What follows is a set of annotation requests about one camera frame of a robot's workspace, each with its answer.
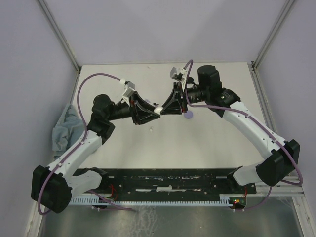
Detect purple round case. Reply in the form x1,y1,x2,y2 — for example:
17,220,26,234
183,111,193,119

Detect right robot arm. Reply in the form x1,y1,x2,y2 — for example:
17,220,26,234
154,61,303,193

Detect aluminium frame post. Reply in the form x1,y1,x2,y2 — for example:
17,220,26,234
251,0,297,71
37,0,81,72

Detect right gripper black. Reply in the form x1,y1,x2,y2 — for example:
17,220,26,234
160,82,209,115

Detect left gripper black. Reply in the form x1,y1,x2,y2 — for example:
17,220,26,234
107,91,160,125

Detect left aluminium frame post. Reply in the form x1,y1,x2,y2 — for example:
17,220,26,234
37,0,81,72

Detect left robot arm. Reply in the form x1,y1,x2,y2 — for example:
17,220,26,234
31,91,162,215

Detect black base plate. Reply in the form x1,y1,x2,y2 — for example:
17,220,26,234
81,166,257,199

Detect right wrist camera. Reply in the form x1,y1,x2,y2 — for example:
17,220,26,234
170,67,188,88

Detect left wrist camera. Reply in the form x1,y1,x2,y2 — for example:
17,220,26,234
119,79,135,102

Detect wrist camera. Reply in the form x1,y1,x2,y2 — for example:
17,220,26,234
170,67,188,88
119,79,135,102

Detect blue cloth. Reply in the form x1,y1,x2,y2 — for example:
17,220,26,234
52,104,84,160

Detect light blue cable duct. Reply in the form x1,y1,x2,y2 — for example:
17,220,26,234
69,194,233,207

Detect white earbud charging case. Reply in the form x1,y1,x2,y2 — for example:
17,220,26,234
154,107,163,114

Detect right aluminium frame post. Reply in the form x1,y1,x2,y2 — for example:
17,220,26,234
251,0,297,71

